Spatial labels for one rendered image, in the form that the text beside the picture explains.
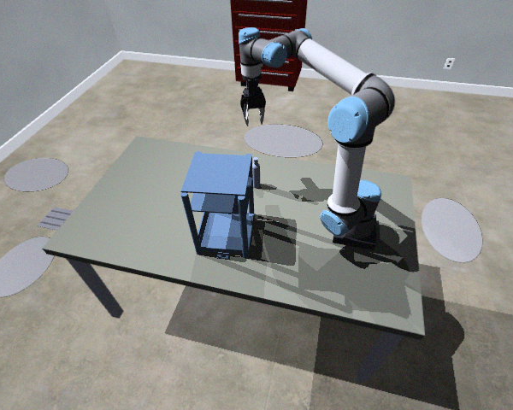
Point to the light blue bottle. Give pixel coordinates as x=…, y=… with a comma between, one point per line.
x=256, y=173

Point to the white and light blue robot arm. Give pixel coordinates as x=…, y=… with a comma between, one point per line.
x=351, y=207

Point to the blue shelving unit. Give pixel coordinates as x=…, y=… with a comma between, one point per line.
x=222, y=187

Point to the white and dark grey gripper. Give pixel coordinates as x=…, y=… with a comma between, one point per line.
x=252, y=100

